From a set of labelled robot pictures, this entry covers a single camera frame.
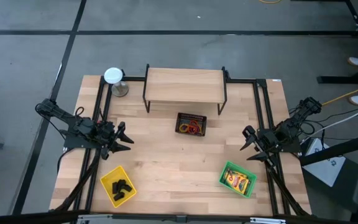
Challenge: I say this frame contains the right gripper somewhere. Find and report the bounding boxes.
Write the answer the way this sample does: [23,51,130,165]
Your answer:
[240,125,281,167]

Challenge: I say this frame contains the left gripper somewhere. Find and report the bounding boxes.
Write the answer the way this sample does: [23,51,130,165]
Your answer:
[99,121,135,160]

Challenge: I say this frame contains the green plastic mesh basket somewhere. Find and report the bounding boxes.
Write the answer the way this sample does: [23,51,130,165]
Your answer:
[218,160,257,199]

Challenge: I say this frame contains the yellow green crayon box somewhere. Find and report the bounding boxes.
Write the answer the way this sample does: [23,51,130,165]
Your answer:
[224,168,250,195]

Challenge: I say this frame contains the black desk base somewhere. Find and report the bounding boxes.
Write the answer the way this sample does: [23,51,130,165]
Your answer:
[317,58,358,85]

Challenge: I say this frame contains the yellow plastic mesh basket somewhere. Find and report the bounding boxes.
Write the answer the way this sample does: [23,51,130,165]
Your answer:
[99,164,137,208]

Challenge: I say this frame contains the black plastic mesh basket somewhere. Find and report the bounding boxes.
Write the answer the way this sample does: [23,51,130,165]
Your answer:
[175,112,208,138]

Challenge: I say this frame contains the white mushroom lamp brass base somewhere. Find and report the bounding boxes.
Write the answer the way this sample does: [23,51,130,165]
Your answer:
[103,67,130,98]

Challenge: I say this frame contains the white box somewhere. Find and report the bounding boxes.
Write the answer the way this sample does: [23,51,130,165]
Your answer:
[303,138,347,187]

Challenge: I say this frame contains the black diagonal bar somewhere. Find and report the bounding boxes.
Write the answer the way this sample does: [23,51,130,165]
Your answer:
[299,130,358,166]

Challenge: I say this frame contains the wooden riser shelf black legs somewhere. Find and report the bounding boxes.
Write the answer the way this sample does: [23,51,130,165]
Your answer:
[142,63,229,115]

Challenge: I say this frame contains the black aluminium table frame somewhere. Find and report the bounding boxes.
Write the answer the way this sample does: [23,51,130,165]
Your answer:
[54,72,312,218]

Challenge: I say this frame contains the white cable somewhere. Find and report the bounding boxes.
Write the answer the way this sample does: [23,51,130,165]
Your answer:
[301,101,358,144]

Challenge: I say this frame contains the black front rail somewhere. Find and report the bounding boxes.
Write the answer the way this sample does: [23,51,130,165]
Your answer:
[0,208,316,224]

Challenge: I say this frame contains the yellow floor cable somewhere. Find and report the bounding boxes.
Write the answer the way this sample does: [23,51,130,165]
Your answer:
[321,80,358,106]

